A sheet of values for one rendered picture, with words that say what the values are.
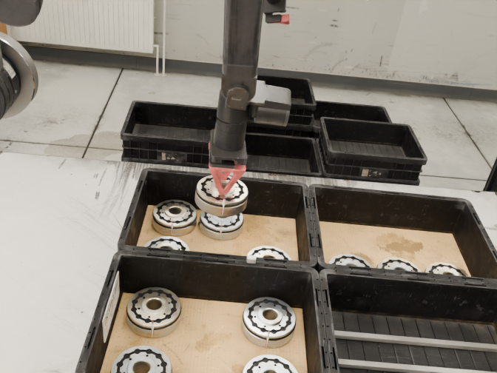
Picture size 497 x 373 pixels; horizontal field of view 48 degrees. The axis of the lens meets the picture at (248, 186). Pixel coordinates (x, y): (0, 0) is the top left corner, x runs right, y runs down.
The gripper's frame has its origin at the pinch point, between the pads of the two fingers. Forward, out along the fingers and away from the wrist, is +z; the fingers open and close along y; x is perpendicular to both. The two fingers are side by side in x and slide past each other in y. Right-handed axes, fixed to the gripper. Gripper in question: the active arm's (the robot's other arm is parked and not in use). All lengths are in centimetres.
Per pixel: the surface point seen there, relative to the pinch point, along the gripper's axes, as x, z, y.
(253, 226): -10.4, 21.5, 15.1
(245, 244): -8.0, 21.7, 8.2
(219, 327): -1.4, 22.3, -16.6
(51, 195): 43, 36, 42
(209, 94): -11, 101, 264
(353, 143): -68, 52, 119
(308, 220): -20.5, 11.2, 5.3
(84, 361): 21.1, 13.4, -32.7
